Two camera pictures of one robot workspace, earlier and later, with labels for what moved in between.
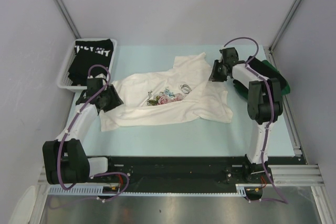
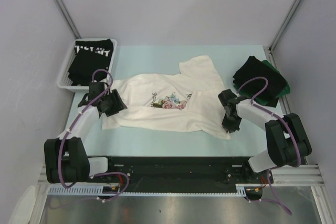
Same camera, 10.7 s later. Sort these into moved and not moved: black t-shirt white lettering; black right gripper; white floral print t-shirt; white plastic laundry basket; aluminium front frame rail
Moved: white floral print t-shirt; black right gripper
Not moved: black t-shirt white lettering; white plastic laundry basket; aluminium front frame rail
